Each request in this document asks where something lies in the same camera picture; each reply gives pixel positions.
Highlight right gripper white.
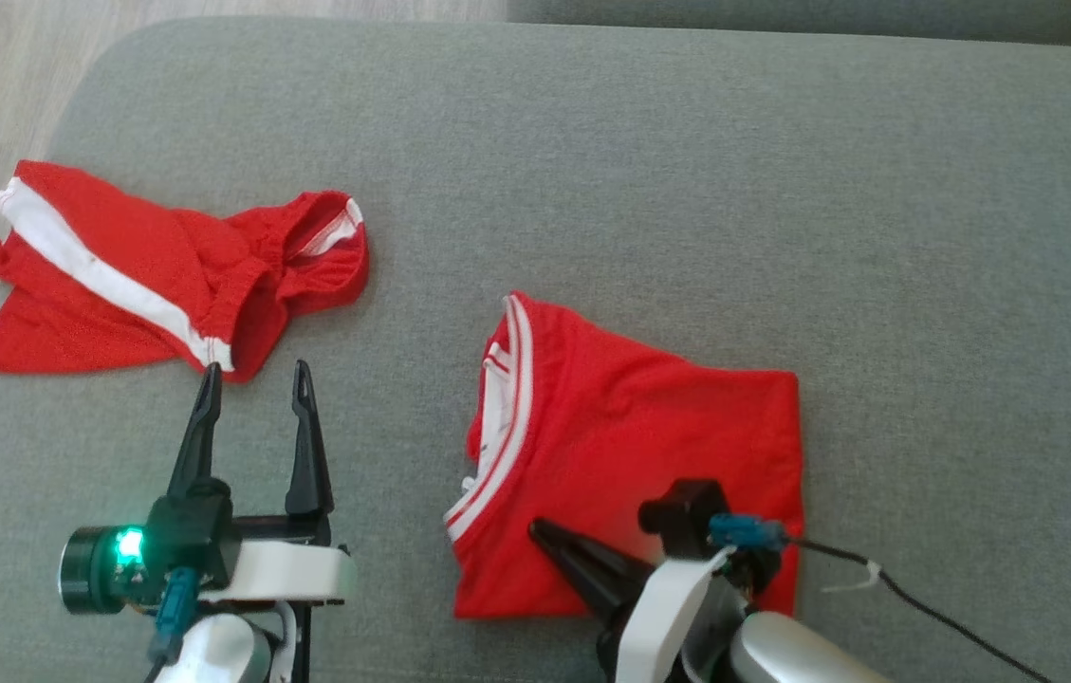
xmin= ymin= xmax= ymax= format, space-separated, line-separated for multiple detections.
xmin=527 ymin=517 xmax=756 ymax=683

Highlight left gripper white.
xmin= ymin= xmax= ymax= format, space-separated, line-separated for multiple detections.
xmin=59 ymin=360 xmax=359 ymax=617

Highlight red Bulls basketball jersey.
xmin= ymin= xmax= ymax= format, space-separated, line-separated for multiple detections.
xmin=443 ymin=291 xmax=804 ymax=623

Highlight red shorts with white stripe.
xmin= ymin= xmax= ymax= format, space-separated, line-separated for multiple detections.
xmin=0 ymin=159 xmax=371 ymax=384

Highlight grey sofa seat cushion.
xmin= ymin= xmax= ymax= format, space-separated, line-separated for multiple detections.
xmin=0 ymin=17 xmax=1071 ymax=683

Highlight grey sofa back cushion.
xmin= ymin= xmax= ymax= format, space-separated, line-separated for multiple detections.
xmin=507 ymin=0 xmax=1071 ymax=46

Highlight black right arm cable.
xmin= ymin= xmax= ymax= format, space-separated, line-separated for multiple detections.
xmin=782 ymin=536 xmax=1060 ymax=683

